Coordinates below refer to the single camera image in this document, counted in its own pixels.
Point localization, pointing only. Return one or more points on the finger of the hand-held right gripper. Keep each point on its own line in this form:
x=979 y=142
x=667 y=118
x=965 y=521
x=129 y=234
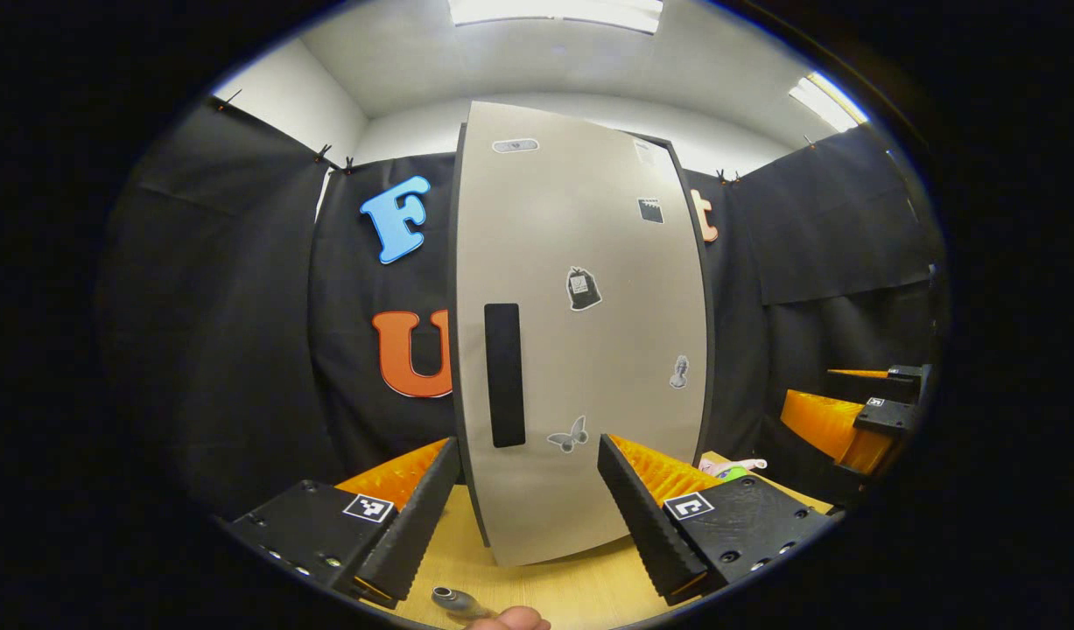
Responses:
x=904 y=385
x=887 y=416

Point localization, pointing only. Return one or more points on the long ceiling light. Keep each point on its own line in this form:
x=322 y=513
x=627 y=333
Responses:
x=827 y=101
x=554 y=12

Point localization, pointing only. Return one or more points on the green and pink plush toy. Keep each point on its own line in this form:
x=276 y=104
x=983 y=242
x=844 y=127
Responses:
x=731 y=470

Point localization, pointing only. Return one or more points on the grey cabinet door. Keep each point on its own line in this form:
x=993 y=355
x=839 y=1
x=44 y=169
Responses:
x=607 y=367

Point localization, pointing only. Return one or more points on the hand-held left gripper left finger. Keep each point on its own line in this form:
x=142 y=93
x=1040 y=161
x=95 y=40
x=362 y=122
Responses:
x=418 y=525

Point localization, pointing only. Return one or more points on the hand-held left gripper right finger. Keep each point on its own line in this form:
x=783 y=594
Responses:
x=646 y=529

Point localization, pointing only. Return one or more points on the black backdrop cloth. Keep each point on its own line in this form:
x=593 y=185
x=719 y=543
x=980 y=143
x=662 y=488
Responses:
x=239 y=306

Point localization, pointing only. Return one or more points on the grey cabinet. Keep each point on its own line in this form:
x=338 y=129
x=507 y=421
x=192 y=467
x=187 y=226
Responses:
x=710 y=350

